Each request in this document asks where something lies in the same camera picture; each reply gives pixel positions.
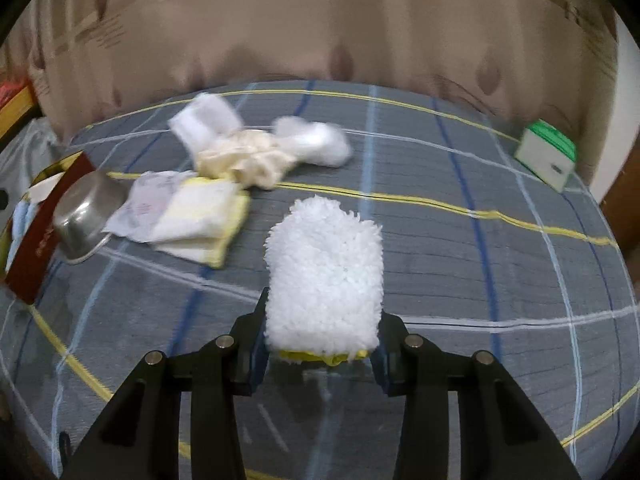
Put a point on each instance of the green white small box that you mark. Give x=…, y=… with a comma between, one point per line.
x=547, y=153

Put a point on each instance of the cream scrunchie cloth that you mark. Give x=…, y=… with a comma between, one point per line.
x=250, y=157

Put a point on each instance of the beige leaf print curtain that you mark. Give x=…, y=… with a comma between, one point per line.
x=517, y=59

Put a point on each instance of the gold red rectangular tin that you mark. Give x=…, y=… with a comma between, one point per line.
x=24, y=264

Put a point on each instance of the brown wooden door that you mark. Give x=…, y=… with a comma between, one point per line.
x=621, y=209

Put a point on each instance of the stainless steel bowl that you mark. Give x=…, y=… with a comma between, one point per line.
x=81, y=214

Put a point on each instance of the translucent plastic cover sheet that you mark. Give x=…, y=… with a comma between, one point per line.
x=35, y=148

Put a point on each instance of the red yellow cardboard box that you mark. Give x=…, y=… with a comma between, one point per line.
x=17, y=101

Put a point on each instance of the grey plaid tablecloth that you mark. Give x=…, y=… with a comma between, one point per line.
x=432, y=217

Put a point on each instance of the clear plastic bag ball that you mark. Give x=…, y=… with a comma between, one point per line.
x=315, y=143

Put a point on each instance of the white yellow towel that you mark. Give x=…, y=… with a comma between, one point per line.
x=201, y=220

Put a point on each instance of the white fluffy mitt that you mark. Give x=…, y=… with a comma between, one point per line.
x=326, y=284

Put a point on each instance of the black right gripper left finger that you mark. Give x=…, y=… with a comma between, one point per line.
x=136, y=436

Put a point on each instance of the white cloth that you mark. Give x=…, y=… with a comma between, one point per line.
x=204, y=121

